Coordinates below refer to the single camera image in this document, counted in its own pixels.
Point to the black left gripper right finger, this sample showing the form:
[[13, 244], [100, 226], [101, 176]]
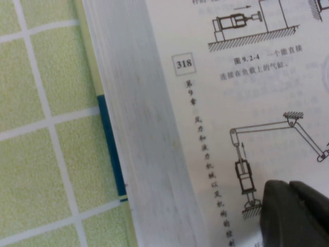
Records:
[[313, 203]]

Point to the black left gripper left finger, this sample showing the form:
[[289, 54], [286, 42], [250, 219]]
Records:
[[282, 221]]

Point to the technical diagram book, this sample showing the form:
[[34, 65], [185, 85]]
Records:
[[231, 103]]

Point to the green white checked tablecloth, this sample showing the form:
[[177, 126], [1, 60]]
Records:
[[38, 141]]

